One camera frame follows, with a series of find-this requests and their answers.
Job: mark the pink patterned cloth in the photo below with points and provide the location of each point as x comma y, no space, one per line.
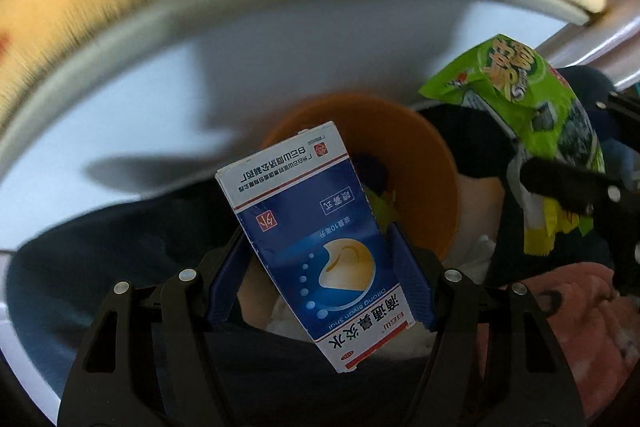
590,347

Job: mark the green snack packet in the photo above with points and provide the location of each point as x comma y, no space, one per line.
500,77

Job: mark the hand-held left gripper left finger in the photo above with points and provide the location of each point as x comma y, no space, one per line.
225,277

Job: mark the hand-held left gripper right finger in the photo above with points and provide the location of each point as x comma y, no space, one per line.
412,282

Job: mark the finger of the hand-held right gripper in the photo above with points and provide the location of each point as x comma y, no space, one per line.
565,184
625,107

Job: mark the orange plastic bin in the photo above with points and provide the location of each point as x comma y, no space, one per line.
425,167

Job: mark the blue white medicine box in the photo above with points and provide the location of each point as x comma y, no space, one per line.
310,217

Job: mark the crumpled green white wrapper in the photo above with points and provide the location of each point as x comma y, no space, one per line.
382,207

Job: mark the dark blue cloth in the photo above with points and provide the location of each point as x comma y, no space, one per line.
587,87

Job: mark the person's dark trousers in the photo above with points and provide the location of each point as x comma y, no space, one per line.
125,247

